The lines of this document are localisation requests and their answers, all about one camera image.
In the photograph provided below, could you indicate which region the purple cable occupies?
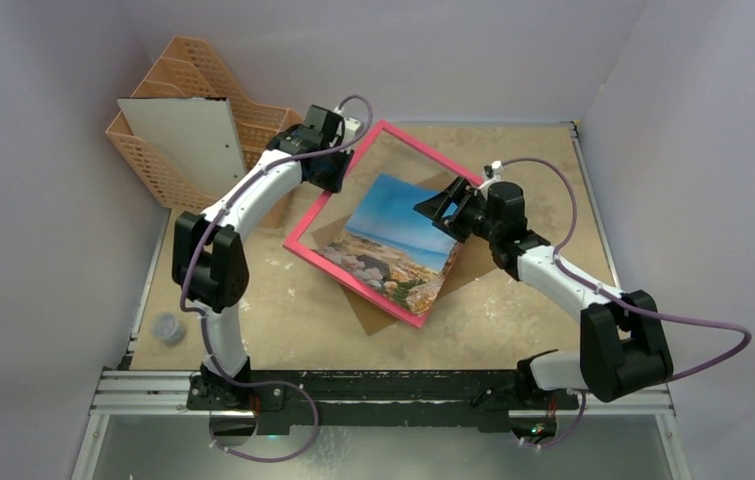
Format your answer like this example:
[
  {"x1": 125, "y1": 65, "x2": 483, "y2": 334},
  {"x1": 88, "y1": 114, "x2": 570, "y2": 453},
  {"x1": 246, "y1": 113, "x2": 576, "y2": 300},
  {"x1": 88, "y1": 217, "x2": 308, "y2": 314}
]
[
  {"x1": 178, "y1": 94, "x2": 375, "y2": 464},
  {"x1": 482, "y1": 157, "x2": 753, "y2": 452}
]

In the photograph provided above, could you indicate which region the brown cardboard backing board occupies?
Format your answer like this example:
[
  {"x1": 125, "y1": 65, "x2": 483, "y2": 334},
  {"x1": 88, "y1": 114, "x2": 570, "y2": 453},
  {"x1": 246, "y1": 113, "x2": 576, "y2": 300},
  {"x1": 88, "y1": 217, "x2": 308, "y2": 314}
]
[{"x1": 311, "y1": 173, "x2": 494, "y2": 318}]

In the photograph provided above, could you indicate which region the landscape photo print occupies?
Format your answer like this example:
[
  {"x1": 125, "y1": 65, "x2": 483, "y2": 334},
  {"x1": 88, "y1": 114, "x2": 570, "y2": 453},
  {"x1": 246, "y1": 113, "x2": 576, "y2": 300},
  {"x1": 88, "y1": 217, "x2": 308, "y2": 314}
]
[{"x1": 316, "y1": 174, "x2": 463, "y2": 316}]

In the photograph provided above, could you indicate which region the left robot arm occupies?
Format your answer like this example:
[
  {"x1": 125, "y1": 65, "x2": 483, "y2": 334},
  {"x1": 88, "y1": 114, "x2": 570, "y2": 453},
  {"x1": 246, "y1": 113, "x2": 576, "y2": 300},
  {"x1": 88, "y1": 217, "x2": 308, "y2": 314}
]
[{"x1": 172, "y1": 105, "x2": 373, "y2": 409}]

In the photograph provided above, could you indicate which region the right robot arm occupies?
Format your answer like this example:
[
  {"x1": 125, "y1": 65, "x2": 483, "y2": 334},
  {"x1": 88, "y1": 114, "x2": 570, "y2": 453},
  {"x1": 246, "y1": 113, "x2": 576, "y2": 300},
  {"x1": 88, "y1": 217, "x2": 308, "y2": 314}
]
[{"x1": 414, "y1": 177, "x2": 674, "y2": 407}]

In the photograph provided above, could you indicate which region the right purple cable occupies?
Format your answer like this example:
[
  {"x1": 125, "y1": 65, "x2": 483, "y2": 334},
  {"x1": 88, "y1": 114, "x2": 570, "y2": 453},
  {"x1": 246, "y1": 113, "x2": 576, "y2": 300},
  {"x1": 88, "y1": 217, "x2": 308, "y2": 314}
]
[{"x1": 482, "y1": 157, "x2": 753, "y2": 452}]

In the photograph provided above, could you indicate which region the orange plastic file organizer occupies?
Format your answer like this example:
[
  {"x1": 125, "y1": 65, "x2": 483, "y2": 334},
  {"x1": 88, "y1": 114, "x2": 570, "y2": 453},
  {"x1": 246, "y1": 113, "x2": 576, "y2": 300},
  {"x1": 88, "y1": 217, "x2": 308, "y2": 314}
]
[{"x1": 106, "y1": 36, "x2": 303, "y2": 213}]

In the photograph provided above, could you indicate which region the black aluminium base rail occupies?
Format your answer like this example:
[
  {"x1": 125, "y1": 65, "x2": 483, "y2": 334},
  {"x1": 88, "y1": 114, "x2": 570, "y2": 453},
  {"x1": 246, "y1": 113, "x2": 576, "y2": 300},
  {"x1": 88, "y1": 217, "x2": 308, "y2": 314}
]
[{"x1": 90, "y1": 370, "x2": 673, "y2": 440}]

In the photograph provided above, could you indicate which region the white binder in organizer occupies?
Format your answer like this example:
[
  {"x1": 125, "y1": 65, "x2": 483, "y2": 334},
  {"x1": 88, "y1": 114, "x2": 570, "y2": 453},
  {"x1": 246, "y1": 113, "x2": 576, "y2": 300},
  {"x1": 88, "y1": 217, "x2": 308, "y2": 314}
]
[{"x1": 118, "y1": 97, "x2": 248, "y2": 200}]

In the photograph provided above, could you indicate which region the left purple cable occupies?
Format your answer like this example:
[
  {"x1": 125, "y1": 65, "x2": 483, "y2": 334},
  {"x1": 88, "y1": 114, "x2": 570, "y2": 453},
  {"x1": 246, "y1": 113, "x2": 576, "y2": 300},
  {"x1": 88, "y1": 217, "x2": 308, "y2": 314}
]
[{"x1": 178, "y1": 94, "x2": 375, "y2": 464}]

